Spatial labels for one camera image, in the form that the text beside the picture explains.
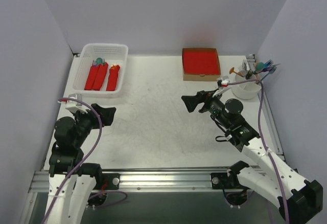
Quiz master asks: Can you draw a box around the red paper napkin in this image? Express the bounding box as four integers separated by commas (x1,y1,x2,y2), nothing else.
106,64,120,92

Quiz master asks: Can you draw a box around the white plastic basket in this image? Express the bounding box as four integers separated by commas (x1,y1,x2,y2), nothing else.
73,43,128,98

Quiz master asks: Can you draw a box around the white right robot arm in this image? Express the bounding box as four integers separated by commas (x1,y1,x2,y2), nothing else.
181,90,323,223

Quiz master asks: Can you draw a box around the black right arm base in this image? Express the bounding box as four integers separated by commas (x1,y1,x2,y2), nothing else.
211,172,254,209

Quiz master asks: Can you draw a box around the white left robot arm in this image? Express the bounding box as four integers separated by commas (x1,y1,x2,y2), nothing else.
42,103,116,223

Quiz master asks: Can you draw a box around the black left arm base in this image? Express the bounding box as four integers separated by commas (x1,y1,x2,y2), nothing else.
88,173,121,207

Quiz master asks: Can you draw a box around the red napkin stack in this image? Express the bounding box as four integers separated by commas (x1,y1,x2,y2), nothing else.
182,50,220,75

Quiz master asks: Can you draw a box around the red rolled napkin left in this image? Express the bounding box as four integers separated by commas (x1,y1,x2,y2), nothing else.
84,65,100,91

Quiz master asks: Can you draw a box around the brown cardboard box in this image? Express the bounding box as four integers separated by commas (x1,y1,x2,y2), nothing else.
182,48,221,81

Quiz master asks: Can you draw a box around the white utensil holder cup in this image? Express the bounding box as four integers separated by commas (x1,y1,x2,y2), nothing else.
231,81,261,100

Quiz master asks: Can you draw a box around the silver metal fork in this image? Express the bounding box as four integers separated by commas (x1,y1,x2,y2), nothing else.
238,59,253,80

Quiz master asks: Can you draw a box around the teal spoon in basket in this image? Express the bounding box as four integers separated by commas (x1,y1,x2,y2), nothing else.
95,57,105,65

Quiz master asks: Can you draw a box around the teal spoon in cup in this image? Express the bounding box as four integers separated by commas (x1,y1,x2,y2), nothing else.
255,62,266,72

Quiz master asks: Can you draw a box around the blue plastic fork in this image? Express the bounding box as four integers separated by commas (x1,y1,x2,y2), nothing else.
257,59,279,81

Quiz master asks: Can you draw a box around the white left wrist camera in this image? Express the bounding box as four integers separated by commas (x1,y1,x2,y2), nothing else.
58,93,86,115

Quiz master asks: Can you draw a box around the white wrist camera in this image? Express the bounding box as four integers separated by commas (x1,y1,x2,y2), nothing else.
210,76,231,98
58,93,86,115

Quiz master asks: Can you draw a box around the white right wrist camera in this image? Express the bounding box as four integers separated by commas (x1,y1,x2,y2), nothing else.
210,76,231,98

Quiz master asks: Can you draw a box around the aluminium rail frame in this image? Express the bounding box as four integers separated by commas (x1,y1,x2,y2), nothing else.
20,54,311,224

